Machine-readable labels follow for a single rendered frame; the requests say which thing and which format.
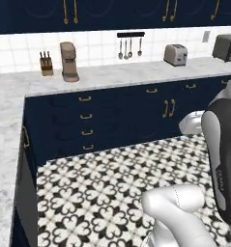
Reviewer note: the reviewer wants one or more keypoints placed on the wooden knife block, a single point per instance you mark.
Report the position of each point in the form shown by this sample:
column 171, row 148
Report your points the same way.
column 46, row 66

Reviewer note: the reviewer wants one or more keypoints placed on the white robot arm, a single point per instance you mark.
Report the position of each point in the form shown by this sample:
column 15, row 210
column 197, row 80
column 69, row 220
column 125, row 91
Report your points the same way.
column 171, row 209

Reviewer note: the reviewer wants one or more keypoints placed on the grey wall socket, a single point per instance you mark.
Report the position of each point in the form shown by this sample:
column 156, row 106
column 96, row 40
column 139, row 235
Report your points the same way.
column 206, row 36

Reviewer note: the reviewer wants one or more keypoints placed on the black utensil rail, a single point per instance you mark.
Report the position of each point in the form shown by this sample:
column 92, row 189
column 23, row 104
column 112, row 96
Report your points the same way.
column 130, row 34

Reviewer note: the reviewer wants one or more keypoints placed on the dark blue wall cupboards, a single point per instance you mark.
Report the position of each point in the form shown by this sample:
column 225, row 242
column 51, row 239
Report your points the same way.
column 120, row 13

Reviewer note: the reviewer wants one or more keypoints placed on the dark grey toaster oven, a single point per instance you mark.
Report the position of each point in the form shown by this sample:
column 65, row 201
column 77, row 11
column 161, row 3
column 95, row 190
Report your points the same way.
column 226, row 47

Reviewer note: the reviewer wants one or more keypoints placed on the hanging metal ladle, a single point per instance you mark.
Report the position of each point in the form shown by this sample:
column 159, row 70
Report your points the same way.
column 130, row 51

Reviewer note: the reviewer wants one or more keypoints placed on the silver toaster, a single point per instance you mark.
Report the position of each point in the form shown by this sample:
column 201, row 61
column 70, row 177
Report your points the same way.
column 175, row 55

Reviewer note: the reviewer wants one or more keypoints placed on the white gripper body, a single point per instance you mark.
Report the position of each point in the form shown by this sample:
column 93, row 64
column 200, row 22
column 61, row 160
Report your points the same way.
column 191, row 123

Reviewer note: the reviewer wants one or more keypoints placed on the dark blue base cupboards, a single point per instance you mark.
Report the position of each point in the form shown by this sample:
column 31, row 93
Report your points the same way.
column 120, row 119

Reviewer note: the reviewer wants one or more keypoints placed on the beige coffee machine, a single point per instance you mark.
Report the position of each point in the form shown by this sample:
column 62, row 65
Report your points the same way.
column 69, row 61

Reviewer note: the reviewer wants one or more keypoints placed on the dark blue side cupboards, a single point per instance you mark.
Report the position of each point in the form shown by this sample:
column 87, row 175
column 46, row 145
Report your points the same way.
column 25, row 193

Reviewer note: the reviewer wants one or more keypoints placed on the hanging metal spoon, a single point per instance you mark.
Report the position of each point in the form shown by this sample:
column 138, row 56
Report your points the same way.
column 139, row 49
column 120, row 54

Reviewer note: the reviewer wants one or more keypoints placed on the hanging metal spatula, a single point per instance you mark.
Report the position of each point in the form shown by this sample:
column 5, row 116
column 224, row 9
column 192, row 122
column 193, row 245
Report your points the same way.
column 125, row 53

